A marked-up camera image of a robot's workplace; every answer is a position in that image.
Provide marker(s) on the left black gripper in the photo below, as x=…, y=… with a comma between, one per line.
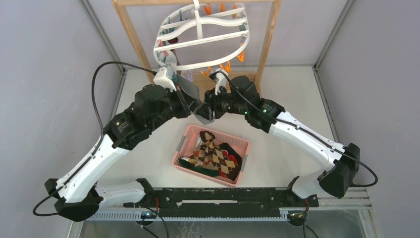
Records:
x=186, y=108

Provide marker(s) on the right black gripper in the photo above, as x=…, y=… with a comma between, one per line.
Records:
x=206, y=111

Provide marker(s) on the white grey sock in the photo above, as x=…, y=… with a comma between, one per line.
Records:
x=170, y=58

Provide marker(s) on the dark brown argyle sock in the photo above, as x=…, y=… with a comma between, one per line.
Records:
x=213, y=150

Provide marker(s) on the pink plastic basket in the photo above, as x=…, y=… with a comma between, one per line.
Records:
x=190, y=141

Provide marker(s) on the dark green sock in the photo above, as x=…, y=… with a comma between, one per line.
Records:
x=194, y=165

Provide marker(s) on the taupe striped cuff sock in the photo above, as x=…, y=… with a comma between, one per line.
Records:
x=172, y=41

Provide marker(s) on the black sock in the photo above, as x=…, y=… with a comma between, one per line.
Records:
x=231, y=163

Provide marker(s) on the white round clip hanger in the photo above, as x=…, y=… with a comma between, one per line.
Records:
x=201, y=27

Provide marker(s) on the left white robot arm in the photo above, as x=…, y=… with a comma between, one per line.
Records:
x=77, y=194

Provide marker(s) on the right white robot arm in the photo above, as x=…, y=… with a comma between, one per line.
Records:
x=339, y=163

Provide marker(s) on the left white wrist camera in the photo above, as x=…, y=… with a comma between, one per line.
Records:
x=163, y=77

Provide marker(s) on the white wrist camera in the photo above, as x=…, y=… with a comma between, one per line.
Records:
x=163, y=77
x=219, y=76

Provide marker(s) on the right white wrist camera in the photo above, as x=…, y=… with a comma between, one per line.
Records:
x=219, y=76

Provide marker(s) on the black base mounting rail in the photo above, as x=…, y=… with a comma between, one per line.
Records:
x=236, y=202

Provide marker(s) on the white slotted cable duct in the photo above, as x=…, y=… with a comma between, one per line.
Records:
x=138, y=215

